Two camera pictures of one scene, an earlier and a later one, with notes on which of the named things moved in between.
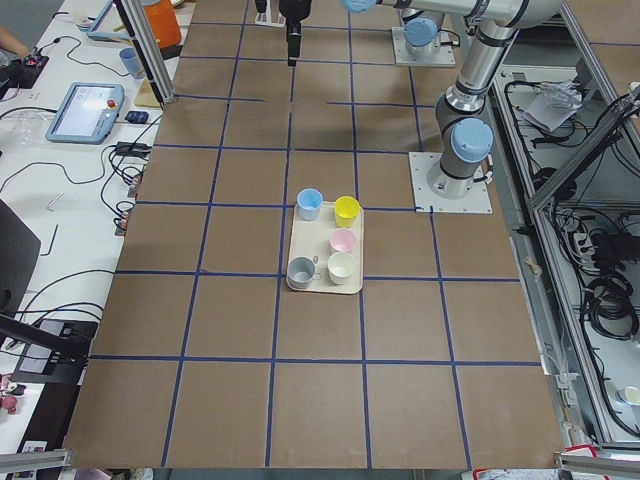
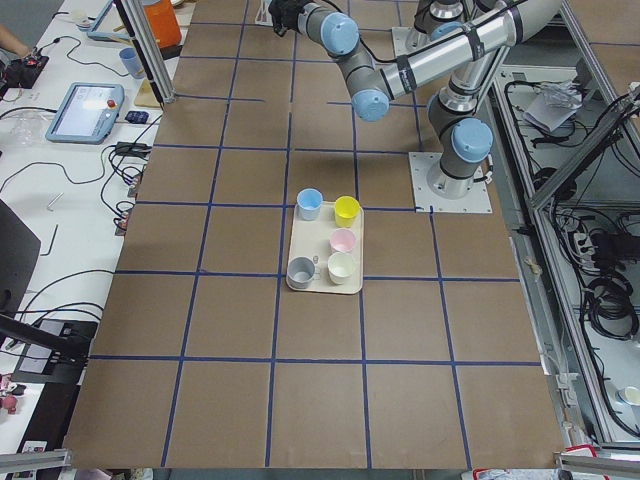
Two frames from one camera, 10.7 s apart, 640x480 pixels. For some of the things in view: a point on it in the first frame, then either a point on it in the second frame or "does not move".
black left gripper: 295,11 to 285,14
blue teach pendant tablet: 89,114 does not move
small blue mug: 131,61 does not move
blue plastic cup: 309,201 does not move
